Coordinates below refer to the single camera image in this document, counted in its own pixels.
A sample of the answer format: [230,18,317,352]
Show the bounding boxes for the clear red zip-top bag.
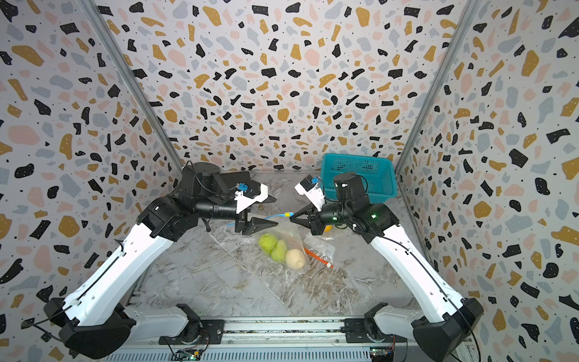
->
[304,233,336,268]

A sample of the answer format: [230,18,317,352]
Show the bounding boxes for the green pear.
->
[270,240,288,263]

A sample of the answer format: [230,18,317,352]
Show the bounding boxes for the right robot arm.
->
[290,172,483,361]

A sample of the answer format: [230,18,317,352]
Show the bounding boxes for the green apple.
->
[258,234,278,255]

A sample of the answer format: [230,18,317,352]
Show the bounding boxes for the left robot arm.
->
[44,162,275,360]

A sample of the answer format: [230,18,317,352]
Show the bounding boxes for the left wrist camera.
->
[235,180,268,214]

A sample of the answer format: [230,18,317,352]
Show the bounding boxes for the black briefcase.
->
[213,171,251,193]

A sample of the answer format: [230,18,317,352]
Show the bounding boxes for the teal plastic basket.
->
[321,153,398,204]

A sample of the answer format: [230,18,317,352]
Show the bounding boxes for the clear blue zip-top bag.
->
[212,210,313,291]

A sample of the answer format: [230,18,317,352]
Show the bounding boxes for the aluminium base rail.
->
[105,316,429,361]

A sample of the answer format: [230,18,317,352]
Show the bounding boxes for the green circuit board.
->
[171,349,202,362]

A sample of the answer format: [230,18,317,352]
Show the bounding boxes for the beige round fruit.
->
[285,248,306,270]

